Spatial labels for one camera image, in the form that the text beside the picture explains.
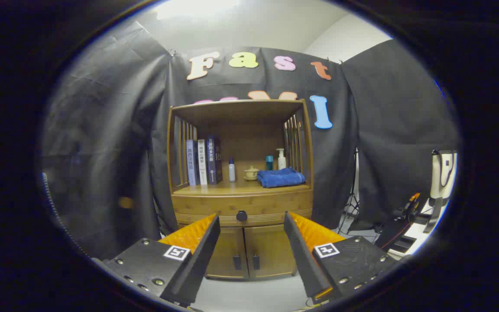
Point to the dark blue book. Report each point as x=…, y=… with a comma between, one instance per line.
x=214, y=160

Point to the light blue book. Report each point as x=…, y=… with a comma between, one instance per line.
x=192, y=164

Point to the teal bottle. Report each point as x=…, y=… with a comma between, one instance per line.
x=269, y=163

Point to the white pump bottle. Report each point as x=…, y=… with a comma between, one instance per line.
x=281, y=162

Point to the wooden drawer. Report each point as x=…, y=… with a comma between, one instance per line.
x=206, y=206

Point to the wooden cabinet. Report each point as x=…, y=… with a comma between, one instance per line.
x=241, y=130

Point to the blue folded towel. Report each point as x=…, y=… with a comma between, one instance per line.
x=280, y=178

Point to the wooden countertop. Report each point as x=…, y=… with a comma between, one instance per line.
x=236, y=187

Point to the white tote bag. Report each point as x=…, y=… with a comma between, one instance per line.
x=442, y=173

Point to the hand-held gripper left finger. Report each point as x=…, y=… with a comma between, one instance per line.
x=199, y=260

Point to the wooden cabinet door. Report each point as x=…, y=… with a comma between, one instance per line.
x=267, y=247
x=232, y=247

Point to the white bottle with blue cap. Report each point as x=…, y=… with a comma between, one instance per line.
x=231, y=171

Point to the white book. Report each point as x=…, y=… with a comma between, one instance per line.
x=202, y=162

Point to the black light stand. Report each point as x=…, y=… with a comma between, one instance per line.
x=353, y=203

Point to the white table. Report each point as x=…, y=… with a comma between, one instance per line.
x=418, y=232

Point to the black and orange device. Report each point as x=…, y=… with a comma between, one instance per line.
x=407, y=210

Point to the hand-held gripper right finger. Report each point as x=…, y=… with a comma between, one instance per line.
x=303, y=255

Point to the beige lidded ceramic teacup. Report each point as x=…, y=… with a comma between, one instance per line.
x=251, y=174

